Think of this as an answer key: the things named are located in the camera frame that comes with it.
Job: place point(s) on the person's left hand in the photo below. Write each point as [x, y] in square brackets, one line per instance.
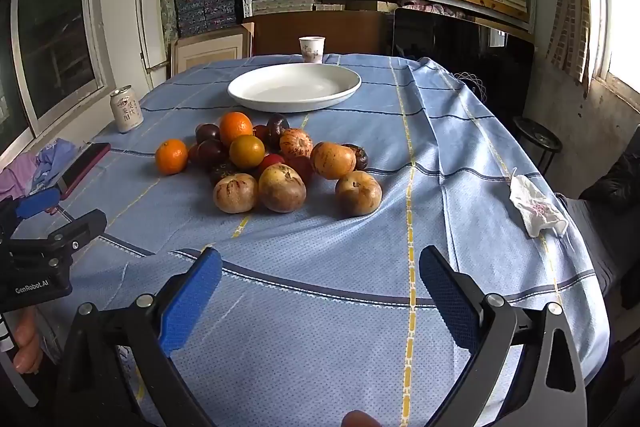
[27, 342]

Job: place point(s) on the marble slab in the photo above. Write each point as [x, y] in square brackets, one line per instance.
[167, 2]

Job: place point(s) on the dark red smartphone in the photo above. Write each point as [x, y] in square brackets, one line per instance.
[82, 168]

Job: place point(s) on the black panel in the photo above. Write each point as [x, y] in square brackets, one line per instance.
[450, 42]

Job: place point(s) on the white drink can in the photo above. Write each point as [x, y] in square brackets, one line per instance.
[126, 109]

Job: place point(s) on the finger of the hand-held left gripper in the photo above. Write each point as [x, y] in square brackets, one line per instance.
[75, 229]
[37, 203]

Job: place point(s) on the yellow orange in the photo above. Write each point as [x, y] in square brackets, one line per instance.
[246, 151]

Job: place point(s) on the striped pepino melon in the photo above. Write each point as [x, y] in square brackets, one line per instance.
[295, 143]

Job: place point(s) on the red tomato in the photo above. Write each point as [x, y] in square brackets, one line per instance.
[301, 168]
[192, 153]
[270, 161]

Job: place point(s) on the white wooden slat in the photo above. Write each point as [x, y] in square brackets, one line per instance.
[142, 22]

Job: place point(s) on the wooden picture frame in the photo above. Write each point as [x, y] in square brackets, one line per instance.
[207, 52]

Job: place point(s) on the person's right hand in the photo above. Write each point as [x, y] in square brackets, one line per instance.
[360, 419]

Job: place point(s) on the black round stool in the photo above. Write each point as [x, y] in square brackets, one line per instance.
[537, 139]

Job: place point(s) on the white plate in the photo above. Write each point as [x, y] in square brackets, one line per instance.
[295, 87]

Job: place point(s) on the pale pepino melon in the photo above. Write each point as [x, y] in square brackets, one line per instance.
[235, 193]
[358, 193]
[281, 187]

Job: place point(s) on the brown wooden board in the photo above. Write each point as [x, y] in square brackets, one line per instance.
[320, 27]

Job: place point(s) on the crumpled white tissue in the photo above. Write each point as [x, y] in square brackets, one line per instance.
[537, 207]

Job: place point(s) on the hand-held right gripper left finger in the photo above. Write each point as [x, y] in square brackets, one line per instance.
[192, 302]

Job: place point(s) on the white paper cup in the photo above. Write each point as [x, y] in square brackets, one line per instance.
[312, 49]

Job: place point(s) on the blue striped tablecloth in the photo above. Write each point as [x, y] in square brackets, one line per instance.
[325, 257]

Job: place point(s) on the golden pepino melon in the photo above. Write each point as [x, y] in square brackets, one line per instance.
[332, 159]

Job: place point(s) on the white framed window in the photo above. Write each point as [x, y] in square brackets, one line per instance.
[55, 27]
[607, 7]

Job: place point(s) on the small red plum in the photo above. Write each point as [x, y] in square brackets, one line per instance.
[260, 133]

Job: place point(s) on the dark bag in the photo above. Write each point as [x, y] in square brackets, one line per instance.
[615, 184]

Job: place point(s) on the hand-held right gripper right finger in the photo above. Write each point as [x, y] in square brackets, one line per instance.
[447, 302]

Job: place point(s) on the tangerine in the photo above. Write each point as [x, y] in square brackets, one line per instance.
[171, 156]

